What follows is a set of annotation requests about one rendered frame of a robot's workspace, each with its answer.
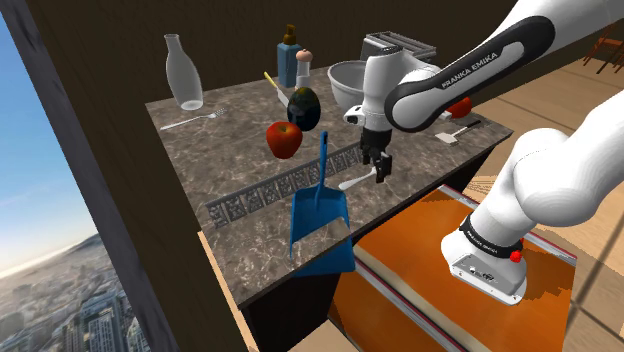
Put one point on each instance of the blue soap dispenser bottle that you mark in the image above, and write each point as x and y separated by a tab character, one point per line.
287	61

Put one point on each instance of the clear glass bottle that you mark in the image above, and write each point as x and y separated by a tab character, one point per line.
183	73

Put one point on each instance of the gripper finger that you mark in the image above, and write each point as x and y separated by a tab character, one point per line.
367	156
383	168

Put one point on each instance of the red round fruit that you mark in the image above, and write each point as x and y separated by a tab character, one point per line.
461	108

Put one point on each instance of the silver fork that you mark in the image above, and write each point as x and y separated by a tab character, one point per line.
192	119

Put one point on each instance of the dark egg-shaped object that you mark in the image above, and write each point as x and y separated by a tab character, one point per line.
304	109

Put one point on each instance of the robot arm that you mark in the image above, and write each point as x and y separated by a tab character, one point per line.
546	180

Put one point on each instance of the red apple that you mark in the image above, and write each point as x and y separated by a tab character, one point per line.
284	140

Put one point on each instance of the grey bowl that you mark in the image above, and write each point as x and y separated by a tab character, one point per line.
345	85

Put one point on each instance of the blue dustpan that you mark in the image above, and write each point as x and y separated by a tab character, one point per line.
317	219

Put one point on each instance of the window with city view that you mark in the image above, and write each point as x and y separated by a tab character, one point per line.
39	170

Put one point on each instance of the white spoon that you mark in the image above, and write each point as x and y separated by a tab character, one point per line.
349	184

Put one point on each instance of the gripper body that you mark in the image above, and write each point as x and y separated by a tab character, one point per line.
376	140

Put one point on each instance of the orange robot stand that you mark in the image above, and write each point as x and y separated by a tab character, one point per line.
424	273

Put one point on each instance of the silver toaster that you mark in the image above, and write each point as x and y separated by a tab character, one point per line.
414	47

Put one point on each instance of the white pepper mill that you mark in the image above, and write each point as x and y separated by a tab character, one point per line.
304	68

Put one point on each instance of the wooden chair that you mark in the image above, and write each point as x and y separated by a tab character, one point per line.
604	46

